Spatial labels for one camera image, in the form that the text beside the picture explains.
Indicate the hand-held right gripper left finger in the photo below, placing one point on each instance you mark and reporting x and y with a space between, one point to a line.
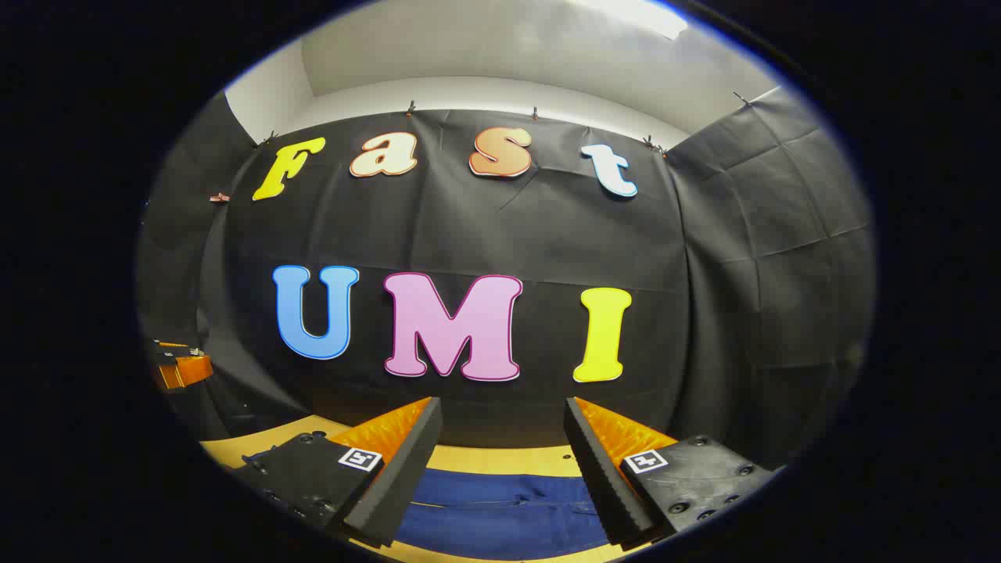
399 485

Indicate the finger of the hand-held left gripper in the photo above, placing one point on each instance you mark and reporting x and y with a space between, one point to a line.
176 352
188 371

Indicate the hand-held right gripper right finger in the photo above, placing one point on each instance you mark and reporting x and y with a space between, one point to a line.
606 485

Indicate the blue jeans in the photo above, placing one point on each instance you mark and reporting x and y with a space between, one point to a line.
500 516

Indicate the black backdrop cloth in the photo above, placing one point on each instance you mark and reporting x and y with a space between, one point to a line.
485 227

